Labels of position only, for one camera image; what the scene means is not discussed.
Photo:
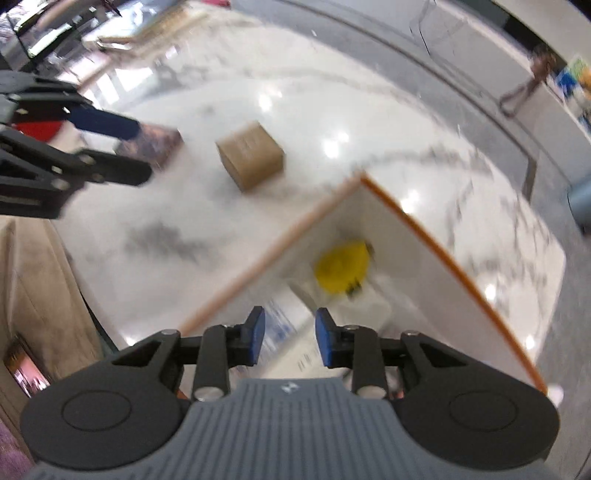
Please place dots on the orange storage box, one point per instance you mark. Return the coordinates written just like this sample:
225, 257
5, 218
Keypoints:
415, 258

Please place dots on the patterned picture box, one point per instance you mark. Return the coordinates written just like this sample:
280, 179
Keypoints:
150, 145

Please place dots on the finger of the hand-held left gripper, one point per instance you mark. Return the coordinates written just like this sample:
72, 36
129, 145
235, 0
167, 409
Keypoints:
111, 170
106, 123

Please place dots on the blue-grey stool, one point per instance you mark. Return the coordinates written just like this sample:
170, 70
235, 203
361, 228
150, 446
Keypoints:
581, 203

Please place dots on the yellow bottle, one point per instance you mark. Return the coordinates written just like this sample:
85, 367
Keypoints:
341, 267

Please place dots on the colourful picture card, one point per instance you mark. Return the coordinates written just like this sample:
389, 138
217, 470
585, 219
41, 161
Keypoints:
570, 76

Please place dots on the clear plastic box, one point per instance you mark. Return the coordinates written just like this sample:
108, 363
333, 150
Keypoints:
284, 323

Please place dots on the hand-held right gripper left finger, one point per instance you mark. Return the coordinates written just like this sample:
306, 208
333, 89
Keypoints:
256, 337

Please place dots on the beige sofa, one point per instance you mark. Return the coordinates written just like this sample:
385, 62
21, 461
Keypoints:
37, 286

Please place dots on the purple cloth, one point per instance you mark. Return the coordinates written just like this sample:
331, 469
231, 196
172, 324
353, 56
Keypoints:
11, 447

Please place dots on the yellow teddy bear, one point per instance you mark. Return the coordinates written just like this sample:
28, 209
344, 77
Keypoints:
585, 78

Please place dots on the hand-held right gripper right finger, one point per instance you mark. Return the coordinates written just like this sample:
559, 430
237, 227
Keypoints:
325, 339

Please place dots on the red cup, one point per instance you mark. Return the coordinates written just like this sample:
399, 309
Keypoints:
39, 130

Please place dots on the gold cardboard box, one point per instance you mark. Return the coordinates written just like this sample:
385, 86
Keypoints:
251, 157

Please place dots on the dark tablet screen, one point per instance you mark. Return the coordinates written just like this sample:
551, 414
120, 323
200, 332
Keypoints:
25, 369

